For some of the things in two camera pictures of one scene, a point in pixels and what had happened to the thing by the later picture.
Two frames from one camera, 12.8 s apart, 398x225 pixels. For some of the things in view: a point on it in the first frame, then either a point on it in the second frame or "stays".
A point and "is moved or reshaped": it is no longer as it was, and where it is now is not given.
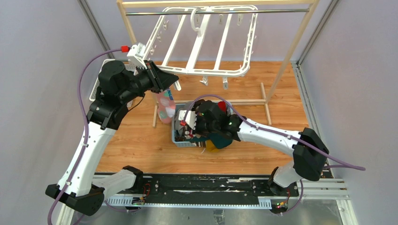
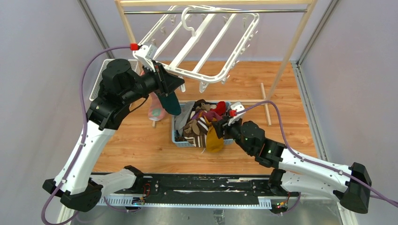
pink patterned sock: x=166 y=106 -> x=156 y=111
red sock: x=222 y=105 stays
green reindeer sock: x=220 y=141 -> x=171 y=103
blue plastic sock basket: x=179 y=143 stays
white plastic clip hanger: x=202 y=15 is moved or reshaped
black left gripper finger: x=165 y=83 -> x=174 y=87
